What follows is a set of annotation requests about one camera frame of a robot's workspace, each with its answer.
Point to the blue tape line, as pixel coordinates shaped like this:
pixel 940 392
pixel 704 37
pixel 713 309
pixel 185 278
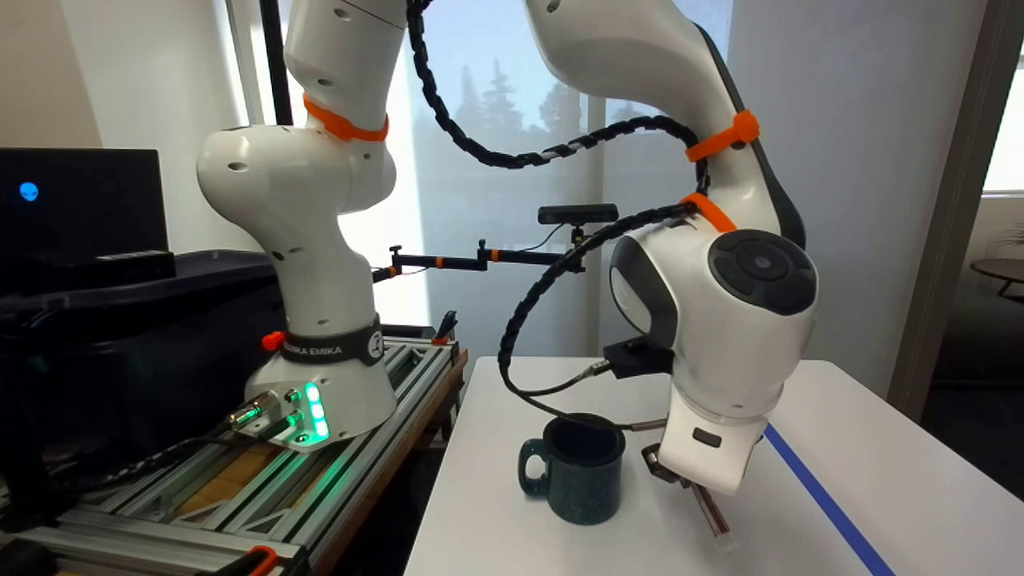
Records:
pixel 826 499

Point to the black vertical pole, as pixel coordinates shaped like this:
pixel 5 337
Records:
pixel 276 51

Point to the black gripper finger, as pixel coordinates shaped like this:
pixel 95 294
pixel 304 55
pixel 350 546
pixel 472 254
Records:
pixel 661 466
pixel 699 496

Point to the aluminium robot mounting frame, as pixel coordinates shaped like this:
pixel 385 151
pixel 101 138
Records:
pixel 212 499

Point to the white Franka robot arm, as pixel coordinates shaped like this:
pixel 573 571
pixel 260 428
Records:
pixel 736 309

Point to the black equipment cart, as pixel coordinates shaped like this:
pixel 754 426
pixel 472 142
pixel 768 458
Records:
pixel 138 341

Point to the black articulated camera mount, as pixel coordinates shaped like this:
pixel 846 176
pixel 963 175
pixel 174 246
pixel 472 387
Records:
pixel 459 261

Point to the orange black clamp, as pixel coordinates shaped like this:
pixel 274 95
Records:
pixel 263 560

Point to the dark green mug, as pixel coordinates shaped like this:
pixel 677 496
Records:
pixel 581 474

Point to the round wooden table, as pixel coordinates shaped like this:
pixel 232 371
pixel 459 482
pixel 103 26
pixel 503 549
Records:
pixel 1003 274

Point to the black stereo camera bar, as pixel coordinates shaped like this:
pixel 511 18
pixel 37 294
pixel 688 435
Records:
pixel 577 212

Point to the black monitor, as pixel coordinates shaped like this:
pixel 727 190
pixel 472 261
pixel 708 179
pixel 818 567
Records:
pixel 80 201

